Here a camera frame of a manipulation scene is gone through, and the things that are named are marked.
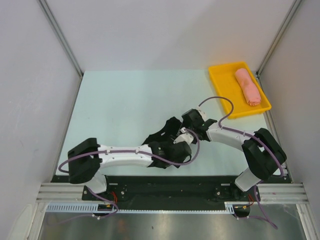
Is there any black t-shirt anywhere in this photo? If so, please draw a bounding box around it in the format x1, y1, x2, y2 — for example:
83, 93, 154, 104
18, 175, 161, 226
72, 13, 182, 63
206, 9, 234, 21
142, 117, 189, 153

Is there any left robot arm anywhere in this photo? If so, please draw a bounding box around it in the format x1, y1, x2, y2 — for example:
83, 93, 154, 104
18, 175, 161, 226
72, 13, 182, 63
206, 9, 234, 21
67, 133, 194, 200

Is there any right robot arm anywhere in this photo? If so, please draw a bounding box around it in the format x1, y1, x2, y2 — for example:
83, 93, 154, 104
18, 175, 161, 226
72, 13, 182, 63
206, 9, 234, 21
182, 109, 287, 201

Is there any yellow plastic tray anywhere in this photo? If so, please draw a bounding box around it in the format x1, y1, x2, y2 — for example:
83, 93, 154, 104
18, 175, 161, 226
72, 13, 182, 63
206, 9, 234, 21
208, 61, 272, 119

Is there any rolled pink t-shirt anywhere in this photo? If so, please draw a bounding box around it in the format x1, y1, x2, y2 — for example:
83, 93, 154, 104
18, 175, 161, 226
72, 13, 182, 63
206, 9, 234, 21
234, 68, 261, 106

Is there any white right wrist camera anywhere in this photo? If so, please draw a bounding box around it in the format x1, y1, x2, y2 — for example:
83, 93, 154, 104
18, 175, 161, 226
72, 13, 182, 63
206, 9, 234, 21
196, 106, 208, 121

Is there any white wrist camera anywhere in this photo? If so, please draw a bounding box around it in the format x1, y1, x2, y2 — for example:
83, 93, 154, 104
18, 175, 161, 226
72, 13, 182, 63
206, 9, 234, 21
196, 106, 208, 121
173, 127, 197, 145

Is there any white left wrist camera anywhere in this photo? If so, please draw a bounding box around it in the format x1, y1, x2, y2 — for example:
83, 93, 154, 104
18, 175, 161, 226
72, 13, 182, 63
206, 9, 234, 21
173, 127, 197, 145

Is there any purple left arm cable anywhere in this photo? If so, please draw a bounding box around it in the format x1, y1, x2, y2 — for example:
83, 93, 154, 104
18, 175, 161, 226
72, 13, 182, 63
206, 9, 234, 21
47, 127, 201, 225

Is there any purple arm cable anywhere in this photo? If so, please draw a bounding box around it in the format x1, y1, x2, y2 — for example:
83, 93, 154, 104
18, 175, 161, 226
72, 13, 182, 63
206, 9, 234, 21
47, 127, 201, 225
197, 96, 285, 230

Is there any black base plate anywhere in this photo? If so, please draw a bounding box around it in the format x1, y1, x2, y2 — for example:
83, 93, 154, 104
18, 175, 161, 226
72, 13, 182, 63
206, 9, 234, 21
51, 174, 292, 211

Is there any white slotted cable duct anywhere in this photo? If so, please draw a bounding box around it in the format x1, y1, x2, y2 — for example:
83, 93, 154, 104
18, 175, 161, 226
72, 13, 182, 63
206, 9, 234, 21
45, 203, 235, 216

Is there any right aluminium frame post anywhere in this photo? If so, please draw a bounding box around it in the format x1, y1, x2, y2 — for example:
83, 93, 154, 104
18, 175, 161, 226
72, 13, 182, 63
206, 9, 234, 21
255, 0, 305, 78

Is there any aluminium frame post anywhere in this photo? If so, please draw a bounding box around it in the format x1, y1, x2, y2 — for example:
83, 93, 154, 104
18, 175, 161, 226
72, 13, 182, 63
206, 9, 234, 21
36, 0, 84, 79
255, 0, 305, 78

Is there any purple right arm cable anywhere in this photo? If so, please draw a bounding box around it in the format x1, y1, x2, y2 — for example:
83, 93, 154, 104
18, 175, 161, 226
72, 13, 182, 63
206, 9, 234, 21
197, 96, 285, 230

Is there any left aluminium frame post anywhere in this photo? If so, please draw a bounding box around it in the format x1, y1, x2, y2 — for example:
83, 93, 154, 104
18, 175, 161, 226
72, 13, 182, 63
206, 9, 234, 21
36, 0, 84, 79

